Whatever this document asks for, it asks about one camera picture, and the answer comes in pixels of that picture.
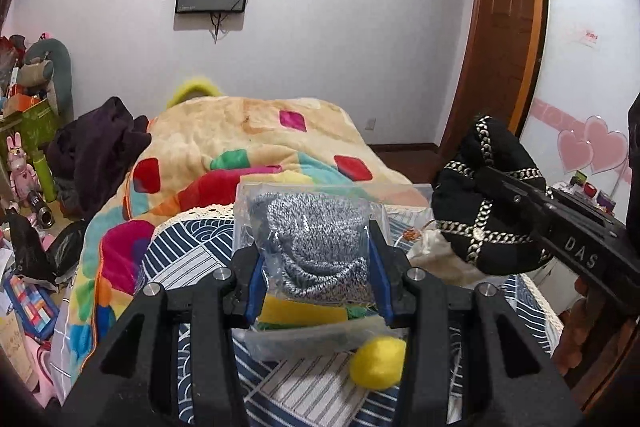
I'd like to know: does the white drawstring pouch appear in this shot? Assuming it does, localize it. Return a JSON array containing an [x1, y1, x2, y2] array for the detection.
[[407, 229, 487, 287]]

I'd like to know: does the grey knitted headband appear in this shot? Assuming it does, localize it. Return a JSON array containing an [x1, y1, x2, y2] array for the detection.
[[247, 192, 373, 307]]

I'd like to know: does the black beret with chain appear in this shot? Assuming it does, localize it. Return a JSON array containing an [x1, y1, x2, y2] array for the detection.
[[432, 115, 552, 275]]

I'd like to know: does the yellow felt ball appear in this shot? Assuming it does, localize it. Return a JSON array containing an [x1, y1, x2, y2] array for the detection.
[[349, 336, 407, 391]]

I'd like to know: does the person's right hand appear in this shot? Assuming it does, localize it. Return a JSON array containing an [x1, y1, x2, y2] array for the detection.
[[552, 277, 634, 376]]

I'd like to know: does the clear plastic storage box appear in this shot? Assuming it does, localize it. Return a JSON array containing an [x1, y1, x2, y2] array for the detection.
[[233, 181, 433, 362]]

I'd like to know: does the blue patterned bed cover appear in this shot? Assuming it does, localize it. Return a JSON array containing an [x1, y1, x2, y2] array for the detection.
[[142, 206, 563, 426]]

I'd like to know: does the colourful fleece blanket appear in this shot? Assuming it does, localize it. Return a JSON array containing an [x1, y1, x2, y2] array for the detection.
[[68, 96, 409, 378]]

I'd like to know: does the wooden wardrobe door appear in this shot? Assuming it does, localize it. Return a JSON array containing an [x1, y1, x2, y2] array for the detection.
[[439, 0, 535, 159]]

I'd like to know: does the yellow plush behind bed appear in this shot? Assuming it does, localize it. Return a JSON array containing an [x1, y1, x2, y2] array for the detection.
[[166, 76, 224, 108]]

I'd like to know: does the dark purple blanket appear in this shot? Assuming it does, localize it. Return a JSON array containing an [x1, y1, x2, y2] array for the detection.
[[46, 96, 151, 221]]

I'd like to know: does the pink rabbit toy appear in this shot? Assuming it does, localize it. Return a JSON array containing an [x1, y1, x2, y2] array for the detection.
[[6, 131, 41, 207]]

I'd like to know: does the green cardboard box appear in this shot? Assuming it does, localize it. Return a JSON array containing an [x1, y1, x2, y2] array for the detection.
[[0, 101, 61, 159]]

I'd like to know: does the grey plush toy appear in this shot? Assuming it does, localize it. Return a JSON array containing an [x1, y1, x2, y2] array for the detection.
[[17, 38, 74, 121]]

